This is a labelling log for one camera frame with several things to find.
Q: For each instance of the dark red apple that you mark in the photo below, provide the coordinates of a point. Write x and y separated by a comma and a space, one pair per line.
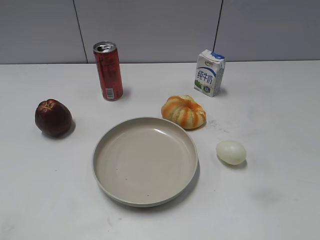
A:
53, 118

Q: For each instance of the beige round plate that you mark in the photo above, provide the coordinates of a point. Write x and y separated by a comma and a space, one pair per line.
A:
145, 162

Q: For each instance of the peeled orange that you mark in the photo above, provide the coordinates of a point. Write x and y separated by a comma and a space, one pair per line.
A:
184, 111

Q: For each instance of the white milk carton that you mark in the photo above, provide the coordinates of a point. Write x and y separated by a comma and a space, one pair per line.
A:
209, 73

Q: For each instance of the white peeled egg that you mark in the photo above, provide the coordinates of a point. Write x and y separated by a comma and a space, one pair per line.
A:
231, 152

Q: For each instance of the red soda can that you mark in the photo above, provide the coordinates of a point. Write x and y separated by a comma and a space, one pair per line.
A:
108, 67

